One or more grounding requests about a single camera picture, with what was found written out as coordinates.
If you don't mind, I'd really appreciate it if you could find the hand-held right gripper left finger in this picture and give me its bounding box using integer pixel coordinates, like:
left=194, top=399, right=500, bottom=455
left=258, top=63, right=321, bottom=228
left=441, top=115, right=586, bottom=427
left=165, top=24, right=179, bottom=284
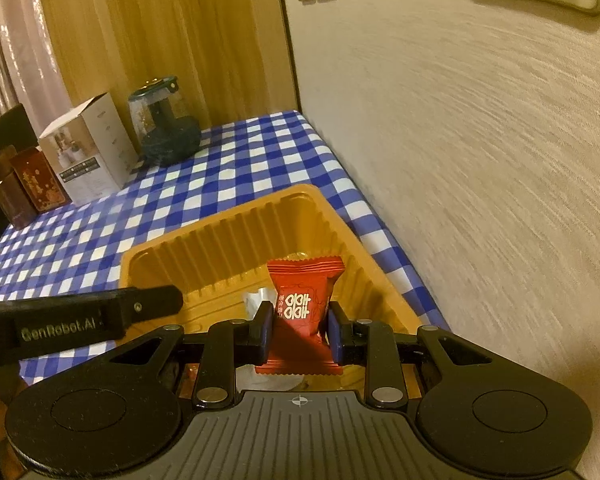
left=107, top=302, right=273, bottom=411

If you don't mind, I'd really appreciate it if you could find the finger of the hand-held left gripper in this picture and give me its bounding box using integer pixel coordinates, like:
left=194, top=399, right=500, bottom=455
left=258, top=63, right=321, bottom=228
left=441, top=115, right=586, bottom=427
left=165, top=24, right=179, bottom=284
left=102, top=284, right=185, bottom=334

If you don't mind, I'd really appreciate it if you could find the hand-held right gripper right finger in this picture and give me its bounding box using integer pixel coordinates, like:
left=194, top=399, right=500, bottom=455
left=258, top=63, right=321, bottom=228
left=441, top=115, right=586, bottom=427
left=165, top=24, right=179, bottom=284
left=328, top=301, right=493, bottom=407

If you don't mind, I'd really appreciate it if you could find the clear grey seed packet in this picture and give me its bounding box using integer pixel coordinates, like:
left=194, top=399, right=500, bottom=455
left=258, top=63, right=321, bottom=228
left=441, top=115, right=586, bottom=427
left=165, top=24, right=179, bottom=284
left=242, top=287, right=277, bottom=322

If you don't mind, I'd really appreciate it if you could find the red candy packet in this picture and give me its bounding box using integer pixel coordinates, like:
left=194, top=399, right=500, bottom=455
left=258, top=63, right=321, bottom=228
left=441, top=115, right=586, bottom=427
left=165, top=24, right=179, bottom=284
left=254, top=256, right=345, bottom=377

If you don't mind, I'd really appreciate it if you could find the orange plastic tray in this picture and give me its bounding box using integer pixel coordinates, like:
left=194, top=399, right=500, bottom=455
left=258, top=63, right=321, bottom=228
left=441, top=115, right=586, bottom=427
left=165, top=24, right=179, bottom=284
left=118, top=184, right=452, bottom=397

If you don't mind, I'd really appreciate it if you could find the brown metal canister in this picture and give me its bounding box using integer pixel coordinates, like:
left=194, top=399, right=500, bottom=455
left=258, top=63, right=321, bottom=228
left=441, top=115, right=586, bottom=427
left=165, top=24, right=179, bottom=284
left=0, top=144, right=39, bottom=229

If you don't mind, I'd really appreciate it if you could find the blue white checkered tablecloth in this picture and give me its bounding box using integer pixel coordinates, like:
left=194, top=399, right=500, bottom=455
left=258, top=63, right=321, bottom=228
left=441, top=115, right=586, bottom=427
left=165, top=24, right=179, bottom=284
left=0, top=110, right=453, bottom=387

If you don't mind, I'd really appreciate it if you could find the red tin box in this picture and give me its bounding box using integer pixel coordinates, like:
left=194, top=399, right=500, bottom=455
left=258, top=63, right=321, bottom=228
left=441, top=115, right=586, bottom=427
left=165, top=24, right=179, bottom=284
left=9, top=147, right=74, bottom=213

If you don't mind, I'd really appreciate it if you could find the white product box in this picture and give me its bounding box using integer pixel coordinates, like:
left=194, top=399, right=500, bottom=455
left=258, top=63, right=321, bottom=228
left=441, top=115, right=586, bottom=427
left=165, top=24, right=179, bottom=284
left=38, top=92, right=139, bottom=206

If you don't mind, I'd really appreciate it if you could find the glass jar with dark lid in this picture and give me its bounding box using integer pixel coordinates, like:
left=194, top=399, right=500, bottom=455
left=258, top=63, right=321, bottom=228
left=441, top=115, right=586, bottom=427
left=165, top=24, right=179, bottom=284
left=127, top=75, right=202, bottom=167

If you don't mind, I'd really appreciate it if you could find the black glass panel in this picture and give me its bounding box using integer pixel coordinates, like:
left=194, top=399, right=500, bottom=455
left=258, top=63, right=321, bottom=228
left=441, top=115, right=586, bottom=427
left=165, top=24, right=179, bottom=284
left=0, top=103, right=41, bottom=257

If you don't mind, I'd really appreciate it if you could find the sheer pink curtain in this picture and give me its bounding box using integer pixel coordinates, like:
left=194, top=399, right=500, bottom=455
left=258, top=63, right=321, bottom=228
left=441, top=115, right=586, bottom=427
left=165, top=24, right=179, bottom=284
left=0, top=0, right=62, bottom=132

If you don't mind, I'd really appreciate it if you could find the wooden wall panel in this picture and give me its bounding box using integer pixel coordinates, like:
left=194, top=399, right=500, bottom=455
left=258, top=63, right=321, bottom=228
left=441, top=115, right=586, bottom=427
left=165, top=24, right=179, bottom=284
left=34, top=0, right=302, bottom=162

